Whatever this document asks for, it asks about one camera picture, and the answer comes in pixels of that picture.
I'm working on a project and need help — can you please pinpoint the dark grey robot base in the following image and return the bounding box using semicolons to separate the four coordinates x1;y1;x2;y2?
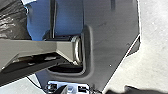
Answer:
24;0;141;94

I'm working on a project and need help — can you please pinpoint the small white cable box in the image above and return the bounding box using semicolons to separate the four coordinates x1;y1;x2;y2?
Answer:
44;79;92;94

